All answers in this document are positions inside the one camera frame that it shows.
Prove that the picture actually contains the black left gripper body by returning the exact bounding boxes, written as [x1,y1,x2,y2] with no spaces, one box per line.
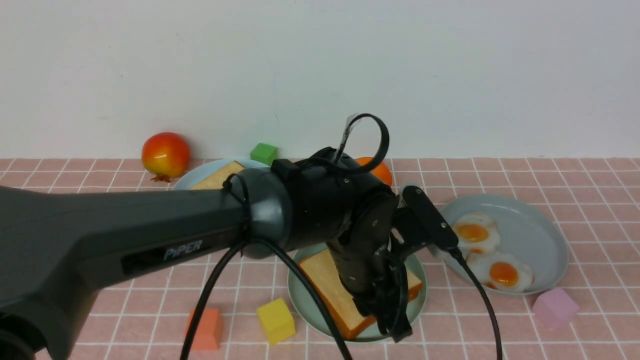
[327,210,409,319]

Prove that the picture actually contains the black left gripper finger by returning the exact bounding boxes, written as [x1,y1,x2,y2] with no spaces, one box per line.
[372,300,396,337]
[392,297,413,343]

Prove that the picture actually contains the toast slice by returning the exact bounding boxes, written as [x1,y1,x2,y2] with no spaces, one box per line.
[298,248,424,341]
[189,161,245,191]

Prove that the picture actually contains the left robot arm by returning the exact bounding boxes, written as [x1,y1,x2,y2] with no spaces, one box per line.
[0,147,413,360]

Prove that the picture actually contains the teal centre plate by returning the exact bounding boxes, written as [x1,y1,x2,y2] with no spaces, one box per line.
[287,242,428,344]

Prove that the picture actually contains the orange mandarin fruit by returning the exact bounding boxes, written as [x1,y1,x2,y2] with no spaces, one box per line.
[355,156,394,187]

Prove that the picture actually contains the left rear fried egg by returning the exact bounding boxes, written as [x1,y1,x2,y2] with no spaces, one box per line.
[452,211,502,254]

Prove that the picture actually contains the fried egg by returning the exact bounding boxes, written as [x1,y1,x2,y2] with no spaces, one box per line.
[452,211,502,254]
[466,251,535,293]

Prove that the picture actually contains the yellow cube block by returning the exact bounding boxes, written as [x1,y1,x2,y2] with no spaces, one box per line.
[256,297,297,346]

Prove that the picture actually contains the front fried egg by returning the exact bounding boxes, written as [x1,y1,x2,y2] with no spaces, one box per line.
[466,251,535,293]

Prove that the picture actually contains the grey blue egg plate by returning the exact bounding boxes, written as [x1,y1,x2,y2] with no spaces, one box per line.
[439,193,570,296]

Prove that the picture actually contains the pink cube block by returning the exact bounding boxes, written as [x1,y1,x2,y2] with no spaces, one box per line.
[531,287,579,330]

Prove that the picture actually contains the green cube block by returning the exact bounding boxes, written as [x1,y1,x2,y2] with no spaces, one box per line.
[249,143,279,167]

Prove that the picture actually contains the orange cube block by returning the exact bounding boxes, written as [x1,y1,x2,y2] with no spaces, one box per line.
[190,307,224,352]

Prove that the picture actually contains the light blue bread plate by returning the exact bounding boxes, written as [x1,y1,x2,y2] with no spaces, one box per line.
[173,158,268,191]

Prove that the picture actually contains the red yellow pomegranate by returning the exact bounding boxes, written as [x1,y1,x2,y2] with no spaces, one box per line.
[141,132,191,183]

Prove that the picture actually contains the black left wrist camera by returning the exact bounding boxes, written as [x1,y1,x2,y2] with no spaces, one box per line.
[395,185,462,258]

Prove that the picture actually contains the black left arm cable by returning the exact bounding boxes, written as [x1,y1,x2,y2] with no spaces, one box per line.
[179,113,503,360]

